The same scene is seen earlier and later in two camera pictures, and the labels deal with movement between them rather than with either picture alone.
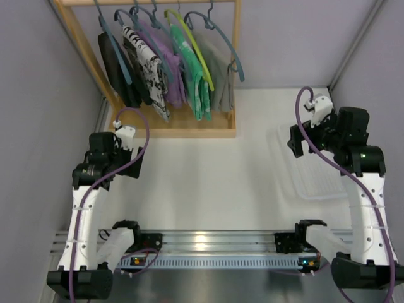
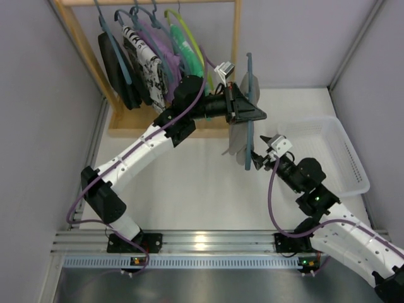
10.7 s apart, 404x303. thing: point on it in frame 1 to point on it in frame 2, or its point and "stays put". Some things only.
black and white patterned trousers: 151,69 stays put
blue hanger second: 146,40 stays put
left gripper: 135,162 to 230,103
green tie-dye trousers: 197,91 stays put
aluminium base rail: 210,242 stays put
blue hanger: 235,64 to 249,137
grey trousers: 219,72 to 238,131
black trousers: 130,93 stays put
